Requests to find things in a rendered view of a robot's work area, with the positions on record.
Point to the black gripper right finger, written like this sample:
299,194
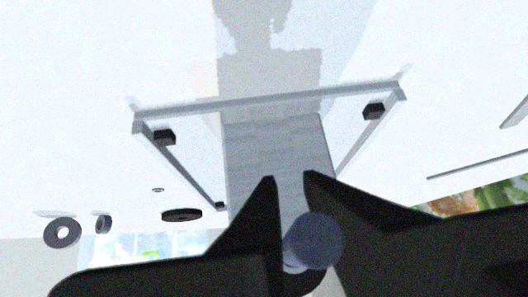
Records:
392,250

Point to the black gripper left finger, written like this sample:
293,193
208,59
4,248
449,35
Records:
246,260

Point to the grey flat bar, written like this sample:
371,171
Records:
517,115
479,164

